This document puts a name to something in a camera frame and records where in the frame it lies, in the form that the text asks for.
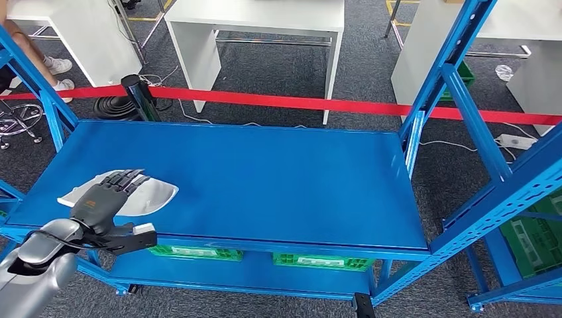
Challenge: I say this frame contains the white desk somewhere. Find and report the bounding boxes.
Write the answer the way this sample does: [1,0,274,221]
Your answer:
[390,0,562,137]
[163,0,346,126]
[6,0,144,87]

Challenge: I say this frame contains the white floor cable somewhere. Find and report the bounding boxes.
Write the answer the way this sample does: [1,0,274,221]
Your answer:
[419,139,499,154]

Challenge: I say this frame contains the white curved plastic part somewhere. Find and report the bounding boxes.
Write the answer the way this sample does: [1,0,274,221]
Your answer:
[57,170,180,218]

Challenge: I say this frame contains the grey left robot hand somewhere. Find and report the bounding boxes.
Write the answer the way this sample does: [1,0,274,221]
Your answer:
[70,168,151,236]

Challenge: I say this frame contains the steel frame table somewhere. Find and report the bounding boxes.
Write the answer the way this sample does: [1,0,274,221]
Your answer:
[107,0,176,66]

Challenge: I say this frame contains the chrome stool base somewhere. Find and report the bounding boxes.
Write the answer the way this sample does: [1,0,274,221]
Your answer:
[0,99,44,151]

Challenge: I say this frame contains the clear crumpled plastic bag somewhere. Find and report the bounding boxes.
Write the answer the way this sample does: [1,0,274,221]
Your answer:
[495,64,515,83]

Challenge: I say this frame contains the red barrier tape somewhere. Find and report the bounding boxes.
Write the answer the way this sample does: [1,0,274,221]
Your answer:
[0,84,562,127]

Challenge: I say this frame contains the black stanchion post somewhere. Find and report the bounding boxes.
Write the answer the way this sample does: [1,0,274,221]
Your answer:
[93,74,164,123]

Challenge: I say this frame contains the person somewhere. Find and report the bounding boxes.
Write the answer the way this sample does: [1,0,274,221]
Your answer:
[0,0,75,105]

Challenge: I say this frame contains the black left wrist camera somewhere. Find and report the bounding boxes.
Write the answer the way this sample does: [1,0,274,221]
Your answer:
[85,221,158,257]

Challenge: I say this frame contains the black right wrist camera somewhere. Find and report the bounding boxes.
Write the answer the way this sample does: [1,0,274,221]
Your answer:
[353,292,378,318]

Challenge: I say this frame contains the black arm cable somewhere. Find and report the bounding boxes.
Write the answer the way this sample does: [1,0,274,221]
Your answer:
[24,229,95,252]

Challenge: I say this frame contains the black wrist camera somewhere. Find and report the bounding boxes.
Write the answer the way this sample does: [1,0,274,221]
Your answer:
[353,292,378,318]
[85,221,158,257]

